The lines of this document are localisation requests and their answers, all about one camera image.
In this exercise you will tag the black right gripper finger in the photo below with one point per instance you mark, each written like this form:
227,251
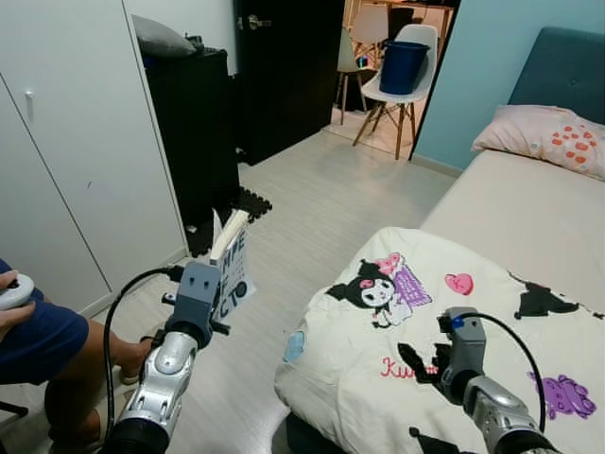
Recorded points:
410,353
424,373

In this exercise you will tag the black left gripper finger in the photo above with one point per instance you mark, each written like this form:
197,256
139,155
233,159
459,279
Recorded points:
228,298

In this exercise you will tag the white paperback book blue letters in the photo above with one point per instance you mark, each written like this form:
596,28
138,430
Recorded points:
234,265

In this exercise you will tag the white controller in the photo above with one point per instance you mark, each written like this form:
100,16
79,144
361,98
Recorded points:
17,291

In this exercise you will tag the person hand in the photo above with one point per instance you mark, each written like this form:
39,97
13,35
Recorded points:
11,320

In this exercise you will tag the cream cartoon print blanket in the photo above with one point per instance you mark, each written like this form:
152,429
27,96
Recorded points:
331,378

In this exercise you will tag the black foam puzzle mat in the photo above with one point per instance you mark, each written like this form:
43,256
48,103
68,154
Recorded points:
250,203

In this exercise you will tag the black cabinet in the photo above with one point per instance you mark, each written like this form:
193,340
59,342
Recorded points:
194,132

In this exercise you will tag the person in blue shorts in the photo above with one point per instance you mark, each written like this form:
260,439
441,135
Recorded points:
38,340

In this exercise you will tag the white wardrobe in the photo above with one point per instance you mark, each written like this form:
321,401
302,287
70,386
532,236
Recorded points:
85,142

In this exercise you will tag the black office chair base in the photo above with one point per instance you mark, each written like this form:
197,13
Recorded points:
11,409

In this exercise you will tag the black door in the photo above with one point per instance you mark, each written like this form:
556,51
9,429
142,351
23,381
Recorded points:
293,76

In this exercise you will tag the pink patterned pillow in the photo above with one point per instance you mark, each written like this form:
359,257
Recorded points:
529,132

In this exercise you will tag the grey cushion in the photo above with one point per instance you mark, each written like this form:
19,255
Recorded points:
161,38

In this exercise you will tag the white chair wooden legs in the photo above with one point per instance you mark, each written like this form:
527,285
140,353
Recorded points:
416,33
348,57

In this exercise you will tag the dark blue bucket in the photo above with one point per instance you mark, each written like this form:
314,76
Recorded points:
405,68

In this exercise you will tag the teal upholstered headboard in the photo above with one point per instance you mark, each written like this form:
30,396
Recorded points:
562,76

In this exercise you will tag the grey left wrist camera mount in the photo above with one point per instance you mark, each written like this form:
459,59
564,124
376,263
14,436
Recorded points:
198,293

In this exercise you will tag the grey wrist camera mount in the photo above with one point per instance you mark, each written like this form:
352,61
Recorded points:
463,340
198,293

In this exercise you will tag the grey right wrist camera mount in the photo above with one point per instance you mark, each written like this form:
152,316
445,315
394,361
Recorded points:
463,340

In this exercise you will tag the black door frame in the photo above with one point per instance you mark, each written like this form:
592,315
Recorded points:
436,76

